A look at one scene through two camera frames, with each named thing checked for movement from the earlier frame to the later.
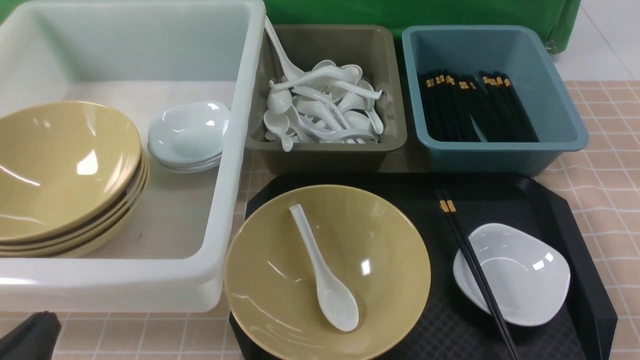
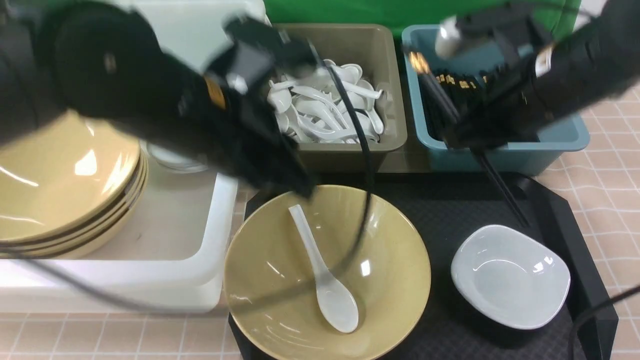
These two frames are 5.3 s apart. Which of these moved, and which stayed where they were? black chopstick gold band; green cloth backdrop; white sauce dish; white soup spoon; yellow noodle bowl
Moved: black chopstick gold band
Stayed: white sauce dish; white soup spoon; green cloth backdrop; yellow noodle bowl
